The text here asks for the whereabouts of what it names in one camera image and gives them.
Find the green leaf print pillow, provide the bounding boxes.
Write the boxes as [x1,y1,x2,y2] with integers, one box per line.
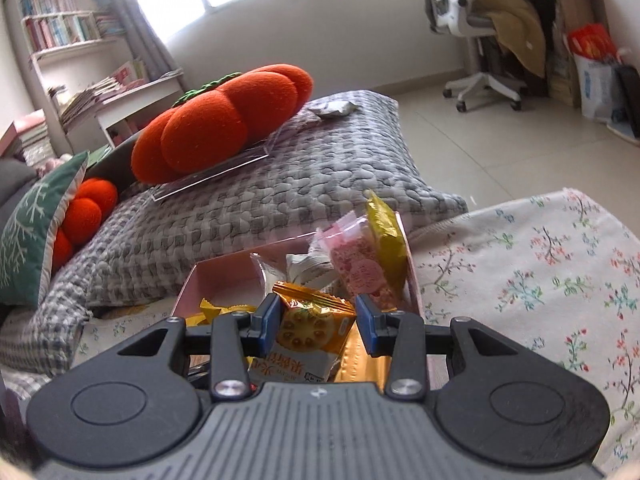
[0,151,91,309]

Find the tan blanket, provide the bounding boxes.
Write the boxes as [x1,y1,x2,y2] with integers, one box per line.
[461,0,549,80]

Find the gold snack packet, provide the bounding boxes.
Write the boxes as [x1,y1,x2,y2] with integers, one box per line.
[326,332,397,394]

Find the large orange pumpkin cushion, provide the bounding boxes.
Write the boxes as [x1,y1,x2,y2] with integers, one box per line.
[130,63,314,185]

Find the pile of magazines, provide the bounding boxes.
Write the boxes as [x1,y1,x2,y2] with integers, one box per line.
[47,59,151,128]

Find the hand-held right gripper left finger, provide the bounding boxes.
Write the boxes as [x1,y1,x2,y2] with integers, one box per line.
[118,292,282,403]

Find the silver snack packet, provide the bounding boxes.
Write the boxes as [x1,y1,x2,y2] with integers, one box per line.
[249,251,290,307]

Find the small white packet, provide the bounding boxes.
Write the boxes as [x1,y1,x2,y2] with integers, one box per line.
[304,99,359,121]

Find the white crinkled snack packet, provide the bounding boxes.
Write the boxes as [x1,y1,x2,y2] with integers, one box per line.
[285,236,342,292]

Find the row of shelved books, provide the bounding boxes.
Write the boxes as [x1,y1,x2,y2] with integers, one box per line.
[15,0,126,53]

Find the grey checked blanket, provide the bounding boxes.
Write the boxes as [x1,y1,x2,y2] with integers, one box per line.
[0,254,128,377]

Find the small orange pumpkin cushion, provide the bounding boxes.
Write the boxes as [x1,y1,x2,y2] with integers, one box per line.
[49,177,120,269]

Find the clear acrylic tray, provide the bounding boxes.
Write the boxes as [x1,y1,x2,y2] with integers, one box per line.
[149,124,287,205]

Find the white paper bag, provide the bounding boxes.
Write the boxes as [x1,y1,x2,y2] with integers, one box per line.
[572,52,622,122]

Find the white office chair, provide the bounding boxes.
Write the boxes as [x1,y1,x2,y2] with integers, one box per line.
[406,0,530,112]

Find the orange cracker packet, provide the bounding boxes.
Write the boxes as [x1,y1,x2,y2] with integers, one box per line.
[243,282,357,384]

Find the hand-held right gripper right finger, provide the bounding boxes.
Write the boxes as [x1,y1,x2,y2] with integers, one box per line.
[354,292,523,401]

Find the yellow printed snack packet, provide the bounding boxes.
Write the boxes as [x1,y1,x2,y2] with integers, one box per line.
[199,298,262,325]

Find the grey curtain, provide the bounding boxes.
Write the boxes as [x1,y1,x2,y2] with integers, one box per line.
[94,0,185,82]

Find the black bin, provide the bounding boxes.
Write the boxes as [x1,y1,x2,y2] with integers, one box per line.
[614,64,640,140]

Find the red bag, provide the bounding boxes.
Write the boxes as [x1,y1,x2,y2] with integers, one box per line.
[566,23,619,62]

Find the stack of cardboard boxes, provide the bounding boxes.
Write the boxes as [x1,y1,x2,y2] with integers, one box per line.
[546,0,577,107]

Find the white bookshelf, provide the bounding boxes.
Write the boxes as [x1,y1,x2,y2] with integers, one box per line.
[0,0,187,158]

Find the floral print cloth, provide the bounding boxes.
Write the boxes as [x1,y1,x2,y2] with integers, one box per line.
[75,187,640,477]

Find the olive yellow snack packet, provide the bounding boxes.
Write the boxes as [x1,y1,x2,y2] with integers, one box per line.
[364,190,409,302]

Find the pink snack packet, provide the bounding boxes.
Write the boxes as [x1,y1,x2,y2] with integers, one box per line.
[314,212,407,312]

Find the pink cardboard box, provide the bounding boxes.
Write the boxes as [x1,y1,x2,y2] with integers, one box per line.
[170,210,427,327]

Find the stack of books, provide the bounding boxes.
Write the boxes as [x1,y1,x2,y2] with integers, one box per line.
[0,109,57,167]

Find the dark grey cushion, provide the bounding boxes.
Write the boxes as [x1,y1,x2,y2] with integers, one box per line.
[0,156,40,233]

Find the grey quilted pillow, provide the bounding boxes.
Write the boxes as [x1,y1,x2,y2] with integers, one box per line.
[81,89,470,312]

